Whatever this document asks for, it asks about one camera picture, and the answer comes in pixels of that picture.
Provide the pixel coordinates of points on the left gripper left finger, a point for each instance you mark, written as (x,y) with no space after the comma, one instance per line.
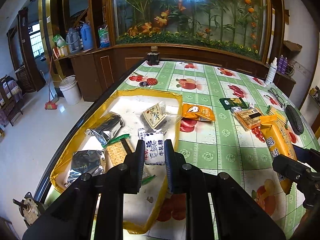
(134,171)

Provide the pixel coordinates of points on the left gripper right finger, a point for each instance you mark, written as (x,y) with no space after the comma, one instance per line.
(173,164)

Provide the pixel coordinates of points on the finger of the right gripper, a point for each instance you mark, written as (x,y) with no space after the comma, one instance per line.
(303,155)
(291,168)

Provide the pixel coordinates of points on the Weidan soda cracker pack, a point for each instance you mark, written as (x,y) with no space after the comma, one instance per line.
(118,148)

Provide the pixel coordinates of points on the blue white milk candy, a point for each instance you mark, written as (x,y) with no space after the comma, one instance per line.
(154,148)

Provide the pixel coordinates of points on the large yellow biscuit pack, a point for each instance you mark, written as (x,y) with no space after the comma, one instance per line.
(276,137)

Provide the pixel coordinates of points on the silver foil packet front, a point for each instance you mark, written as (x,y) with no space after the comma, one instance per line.
(87,161)

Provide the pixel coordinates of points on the silver foil packet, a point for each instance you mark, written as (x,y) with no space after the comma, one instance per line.
(106,128)
(87,161)

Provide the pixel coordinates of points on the clear bag with calligraphy label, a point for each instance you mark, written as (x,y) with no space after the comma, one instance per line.
(157,119)

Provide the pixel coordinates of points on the small orange chip bag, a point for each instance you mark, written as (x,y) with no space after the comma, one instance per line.
(197,112)

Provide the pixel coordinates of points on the orange cracker pack with barcode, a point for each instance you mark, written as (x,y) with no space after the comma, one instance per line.
(249,118)

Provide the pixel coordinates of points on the dark green snack packet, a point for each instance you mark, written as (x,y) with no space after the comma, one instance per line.
(228,103)

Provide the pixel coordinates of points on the black glasses case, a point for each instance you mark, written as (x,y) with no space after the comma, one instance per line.
(294,120)

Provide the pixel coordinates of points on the yellow-rimmed white foam tray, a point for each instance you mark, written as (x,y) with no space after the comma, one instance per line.
(142,209)

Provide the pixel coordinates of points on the black eyeglasses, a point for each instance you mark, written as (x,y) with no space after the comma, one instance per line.
(279,99)

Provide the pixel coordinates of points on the green plaid fruit tablecloth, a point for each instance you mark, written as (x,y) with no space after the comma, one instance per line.
(224,145)

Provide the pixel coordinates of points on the white spray bottle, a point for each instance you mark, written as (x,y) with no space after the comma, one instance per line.
(272,72)

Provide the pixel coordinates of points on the purple bottles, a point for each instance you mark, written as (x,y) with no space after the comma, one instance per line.
(282,64)

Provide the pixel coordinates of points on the red broom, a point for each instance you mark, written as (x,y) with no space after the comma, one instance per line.
(50,105)

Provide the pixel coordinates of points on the white plastic bucket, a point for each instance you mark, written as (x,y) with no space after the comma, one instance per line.
(70,90)

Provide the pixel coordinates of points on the dark ink bottle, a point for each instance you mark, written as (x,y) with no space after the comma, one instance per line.
(153,56)

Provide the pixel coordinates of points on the blue thermos jug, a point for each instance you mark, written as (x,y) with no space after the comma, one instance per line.
(86,35)

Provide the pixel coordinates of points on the wooden chair with cloth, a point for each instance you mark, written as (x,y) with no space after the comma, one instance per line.
(11,101)

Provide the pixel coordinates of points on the grey thermos jug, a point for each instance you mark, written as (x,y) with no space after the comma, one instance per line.
(72,40)

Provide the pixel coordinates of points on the flower display glass case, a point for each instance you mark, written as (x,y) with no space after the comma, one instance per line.
(236,26)

